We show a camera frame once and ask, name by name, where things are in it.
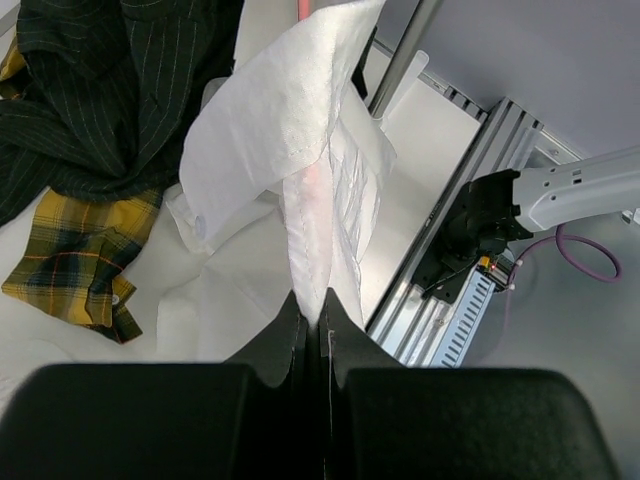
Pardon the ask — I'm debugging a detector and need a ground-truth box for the white slotted cable duct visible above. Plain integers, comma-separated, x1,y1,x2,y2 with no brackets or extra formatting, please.
432,271,495,368

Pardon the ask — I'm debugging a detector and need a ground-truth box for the white shirt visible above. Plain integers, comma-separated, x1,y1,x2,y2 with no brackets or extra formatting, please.
157,1,396,361

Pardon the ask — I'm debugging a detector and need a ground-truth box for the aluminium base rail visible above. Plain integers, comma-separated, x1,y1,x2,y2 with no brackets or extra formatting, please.
367,88,557,367

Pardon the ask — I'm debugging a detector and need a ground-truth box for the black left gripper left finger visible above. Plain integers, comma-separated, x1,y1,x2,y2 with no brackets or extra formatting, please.
1,297,320,479

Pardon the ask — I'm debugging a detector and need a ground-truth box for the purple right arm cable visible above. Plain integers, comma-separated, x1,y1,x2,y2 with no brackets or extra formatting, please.
502,223,622,321

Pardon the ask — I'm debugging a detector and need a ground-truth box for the yellow plaid shirt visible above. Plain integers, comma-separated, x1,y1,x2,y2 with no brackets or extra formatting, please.
2,42,163,343

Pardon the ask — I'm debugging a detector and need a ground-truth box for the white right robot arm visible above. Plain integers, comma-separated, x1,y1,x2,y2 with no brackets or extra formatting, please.
324,148,639,479

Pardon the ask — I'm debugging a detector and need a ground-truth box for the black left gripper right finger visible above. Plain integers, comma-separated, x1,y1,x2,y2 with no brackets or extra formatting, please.
319,292,620,479

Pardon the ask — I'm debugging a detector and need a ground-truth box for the dark green striped shirt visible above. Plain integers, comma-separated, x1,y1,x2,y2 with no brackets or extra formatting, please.
1,1,243,222

